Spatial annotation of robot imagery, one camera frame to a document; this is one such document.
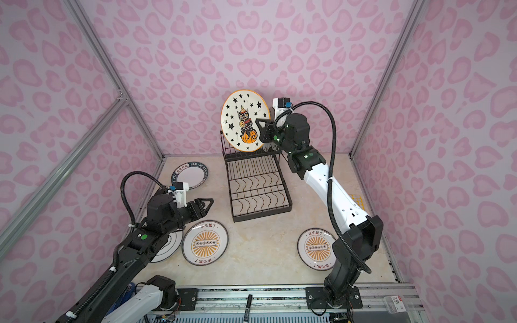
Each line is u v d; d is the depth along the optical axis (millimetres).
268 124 636
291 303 727
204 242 867
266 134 620
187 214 660
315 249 850
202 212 665
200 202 679
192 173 1112
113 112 840
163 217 567
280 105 598
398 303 704
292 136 544
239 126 738
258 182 1066
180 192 679
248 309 715
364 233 440
